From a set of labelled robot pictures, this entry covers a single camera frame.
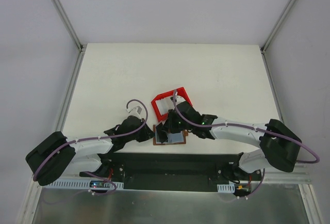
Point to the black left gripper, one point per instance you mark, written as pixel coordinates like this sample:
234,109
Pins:
145,133

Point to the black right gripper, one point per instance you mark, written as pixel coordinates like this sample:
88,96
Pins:
169,122

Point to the brown leather card holder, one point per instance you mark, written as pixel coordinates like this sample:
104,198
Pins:
171,138

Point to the red plastic card tray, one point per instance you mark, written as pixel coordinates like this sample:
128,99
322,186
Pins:
180,91

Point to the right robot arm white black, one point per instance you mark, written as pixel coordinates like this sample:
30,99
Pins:
276,145

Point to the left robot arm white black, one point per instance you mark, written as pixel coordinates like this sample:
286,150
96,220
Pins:
55,156

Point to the white cards stack in tray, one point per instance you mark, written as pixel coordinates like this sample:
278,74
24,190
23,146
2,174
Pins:
163,105

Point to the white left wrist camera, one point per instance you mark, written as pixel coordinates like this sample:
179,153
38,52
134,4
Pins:
135,111

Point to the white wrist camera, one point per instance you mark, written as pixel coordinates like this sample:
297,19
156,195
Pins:
175,98
135,111

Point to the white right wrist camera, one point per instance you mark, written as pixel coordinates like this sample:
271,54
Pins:
175,98

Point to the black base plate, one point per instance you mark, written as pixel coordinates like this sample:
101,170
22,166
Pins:
173,172

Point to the left aluminium table rail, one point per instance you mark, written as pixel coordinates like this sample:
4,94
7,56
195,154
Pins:
64,108

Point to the right white cable duct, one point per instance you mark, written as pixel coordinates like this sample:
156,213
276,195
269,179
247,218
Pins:
226,188

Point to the white cable duct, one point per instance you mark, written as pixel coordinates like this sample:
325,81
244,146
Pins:
84,184
226,188

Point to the left white cable duct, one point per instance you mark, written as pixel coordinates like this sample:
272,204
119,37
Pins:
84,184

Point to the aluminium front rail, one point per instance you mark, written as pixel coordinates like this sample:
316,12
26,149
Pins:
299,175

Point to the left aluminium frame post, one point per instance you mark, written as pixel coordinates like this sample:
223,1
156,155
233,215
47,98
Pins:
68,24

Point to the aluminium frame post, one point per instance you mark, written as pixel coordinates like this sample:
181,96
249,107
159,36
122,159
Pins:
278,24
68,24

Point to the right aluminium frame post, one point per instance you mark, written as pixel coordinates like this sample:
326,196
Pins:
278,24

